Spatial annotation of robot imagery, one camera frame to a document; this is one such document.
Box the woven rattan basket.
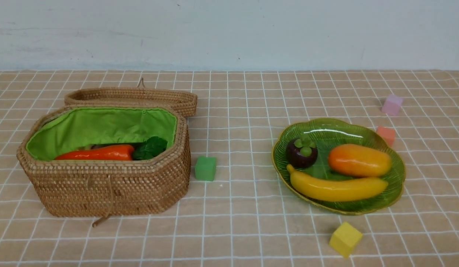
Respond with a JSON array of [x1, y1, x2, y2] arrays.
[[16, 104, 191, 227]]

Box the orange foam cube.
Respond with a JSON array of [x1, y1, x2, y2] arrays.
[[376, 126, 397, 147]]

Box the green foam cube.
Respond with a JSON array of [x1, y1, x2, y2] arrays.
[[194, 156, 217, 181]]

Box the purple toy eggplant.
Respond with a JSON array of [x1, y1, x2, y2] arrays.
[[77, 144, 104, 151]]

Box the yellow toy banana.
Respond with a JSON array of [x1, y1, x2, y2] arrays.
[[287, 164, 389, 202]]

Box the orange toy carrot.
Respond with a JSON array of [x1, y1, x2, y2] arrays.
[[54, 136, 168, 161]]

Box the purple toy mangosteen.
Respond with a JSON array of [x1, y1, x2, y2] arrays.
[[285, 138, 319, 169]]

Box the green leaf-shaped glass plate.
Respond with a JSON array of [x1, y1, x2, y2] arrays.
[[271, 117, 406, 216]]

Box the yellow foam cube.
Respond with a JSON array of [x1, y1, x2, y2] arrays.
[[329, 222, 363, 258]]

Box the orange yellow toy mango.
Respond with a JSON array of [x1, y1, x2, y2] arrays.
[[328, 144, 392, 177]]

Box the pink foam cube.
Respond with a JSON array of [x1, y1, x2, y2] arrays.
[[382, 94, 404, 116]]

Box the woven rattan basket lid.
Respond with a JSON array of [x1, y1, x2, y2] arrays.
[[64, 78, 198, 117]]

